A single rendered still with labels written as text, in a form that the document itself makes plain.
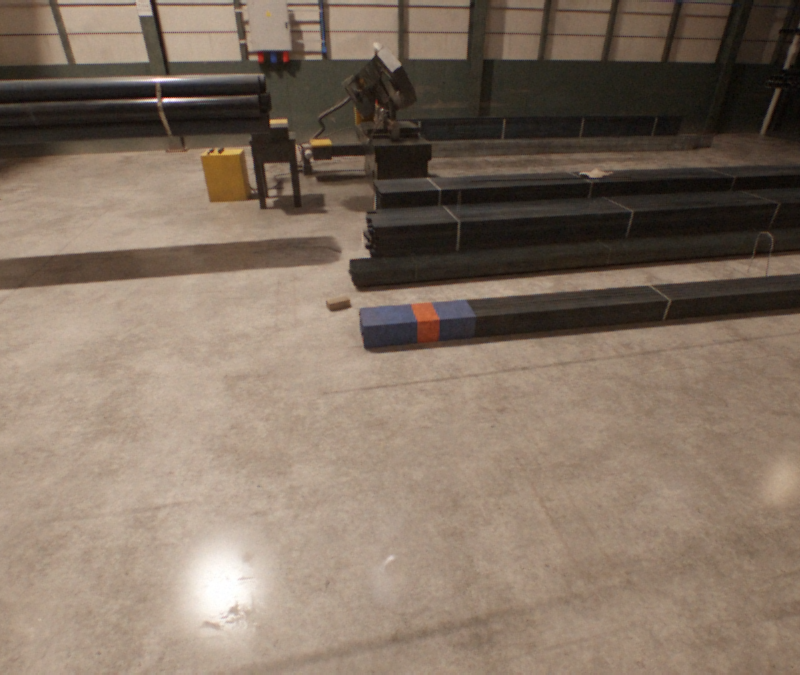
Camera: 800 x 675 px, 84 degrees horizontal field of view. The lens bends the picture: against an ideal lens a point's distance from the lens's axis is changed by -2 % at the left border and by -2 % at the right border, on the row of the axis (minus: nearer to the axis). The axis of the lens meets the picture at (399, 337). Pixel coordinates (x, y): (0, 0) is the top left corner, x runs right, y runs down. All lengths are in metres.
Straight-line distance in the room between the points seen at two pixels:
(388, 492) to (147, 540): 0.95
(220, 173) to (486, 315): 4.25
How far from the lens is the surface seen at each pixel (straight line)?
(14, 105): 4.69
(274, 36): 10.04
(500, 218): 4.02
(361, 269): 3.57
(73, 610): 2.09
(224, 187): 6.34
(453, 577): 1.84
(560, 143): 9.64
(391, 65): 5.51
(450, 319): 2.90
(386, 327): 2.83
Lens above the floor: 1.58
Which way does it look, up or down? 32 degrees down
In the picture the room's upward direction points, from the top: straight up
